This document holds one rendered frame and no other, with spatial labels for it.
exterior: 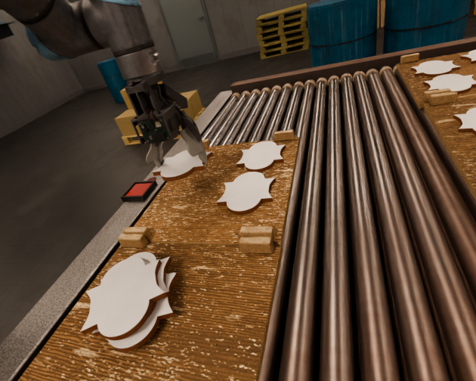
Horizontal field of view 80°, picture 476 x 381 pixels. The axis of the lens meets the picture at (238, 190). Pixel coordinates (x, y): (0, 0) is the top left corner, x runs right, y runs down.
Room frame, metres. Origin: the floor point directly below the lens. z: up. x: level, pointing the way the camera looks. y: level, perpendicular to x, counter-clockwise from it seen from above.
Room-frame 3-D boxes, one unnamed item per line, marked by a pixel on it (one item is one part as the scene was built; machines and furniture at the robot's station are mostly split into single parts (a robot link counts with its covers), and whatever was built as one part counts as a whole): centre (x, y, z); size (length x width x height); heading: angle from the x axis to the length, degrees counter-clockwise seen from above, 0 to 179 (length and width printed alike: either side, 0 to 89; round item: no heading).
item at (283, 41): (6.77, -1.96, 0.38); 1.08 x 0.74 x 0.77; 69
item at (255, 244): (0.35, 0.00, 0.95); 0.06 x 0.02 x 0.03; 65
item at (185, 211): (0.61, 0.03, 0.93); 0.41 x 0.35 x 0.02; 156
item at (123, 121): (3.93, 0.70, 0.32); 1.13 x 0.86 x 0.63; 76
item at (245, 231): (0.38, -0.01, 0.95); 0.06 x 0.02 x 0.03; 66
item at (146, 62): (0.59, 0.10, 1.24); 0.08 x 0.08 x 0.05
